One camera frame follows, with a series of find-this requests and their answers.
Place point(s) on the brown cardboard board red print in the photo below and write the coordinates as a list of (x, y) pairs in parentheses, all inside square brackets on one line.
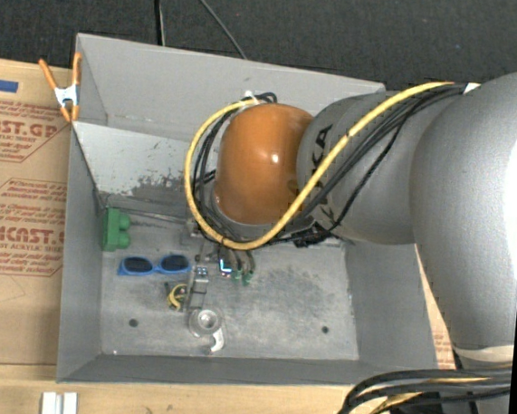
[(12, 305)]

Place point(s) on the grey metal bin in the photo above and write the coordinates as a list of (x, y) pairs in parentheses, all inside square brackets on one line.
[(276, 303)]

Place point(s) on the blue sunglasses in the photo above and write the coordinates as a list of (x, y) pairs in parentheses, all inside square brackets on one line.
[(176, 263)]

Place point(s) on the black cylinder on white bracket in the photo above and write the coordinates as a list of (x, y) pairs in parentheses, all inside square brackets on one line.
[(307, 238)]

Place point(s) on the green toy brick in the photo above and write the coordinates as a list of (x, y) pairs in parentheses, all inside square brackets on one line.
[(114, 231)]

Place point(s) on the clear glass cup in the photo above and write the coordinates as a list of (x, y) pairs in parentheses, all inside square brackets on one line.
[(206, 320)]

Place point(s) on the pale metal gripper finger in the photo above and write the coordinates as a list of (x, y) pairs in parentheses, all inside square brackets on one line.
[(197, 291)]

